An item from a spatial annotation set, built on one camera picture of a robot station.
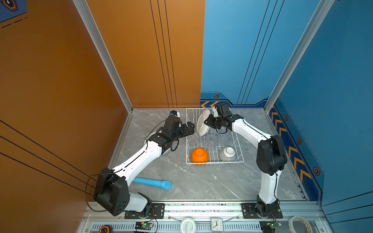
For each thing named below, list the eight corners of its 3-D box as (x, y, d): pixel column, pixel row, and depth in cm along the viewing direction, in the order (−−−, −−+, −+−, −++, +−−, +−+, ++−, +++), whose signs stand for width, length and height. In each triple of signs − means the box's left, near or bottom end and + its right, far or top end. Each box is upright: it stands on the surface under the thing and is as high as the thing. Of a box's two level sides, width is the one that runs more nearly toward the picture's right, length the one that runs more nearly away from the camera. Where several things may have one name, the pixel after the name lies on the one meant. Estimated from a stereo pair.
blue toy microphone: (134, 185, 84) (132, 183, 80) (137, 179, 86) (134, 176, 83) (171, 190, 82) (170, 188, 78) (172, 183, 84) (171, 181, 81)
